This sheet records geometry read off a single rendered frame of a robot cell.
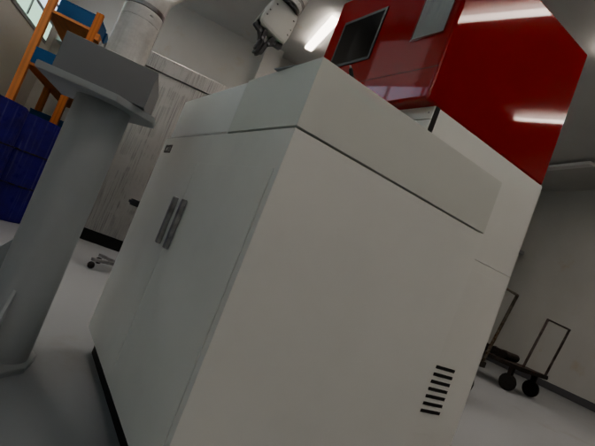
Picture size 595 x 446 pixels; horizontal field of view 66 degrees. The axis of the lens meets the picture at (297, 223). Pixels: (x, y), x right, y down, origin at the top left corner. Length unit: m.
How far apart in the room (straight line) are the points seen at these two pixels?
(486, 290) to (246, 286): 1.25
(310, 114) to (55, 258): 0.88
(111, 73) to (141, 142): 3.26
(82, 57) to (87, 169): 0.30
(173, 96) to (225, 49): 3.86
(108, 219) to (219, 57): 4.52
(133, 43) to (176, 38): 6.95
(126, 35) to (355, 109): 0.80
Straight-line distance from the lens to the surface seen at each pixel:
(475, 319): 1.93
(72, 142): 1.44
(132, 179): 4.63
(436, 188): 1.13
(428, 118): 1.62
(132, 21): 1.53
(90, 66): 1.43
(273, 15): 1.45
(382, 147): 1.01
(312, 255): 0.93
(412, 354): 1.19
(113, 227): 4.64
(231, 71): 8.39
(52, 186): 1.45
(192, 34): 8.50
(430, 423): 1.94
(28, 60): 5.61
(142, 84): 1.41
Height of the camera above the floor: 0.59
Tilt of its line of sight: 4 degrees up
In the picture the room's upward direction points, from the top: 21 degrees clockwise
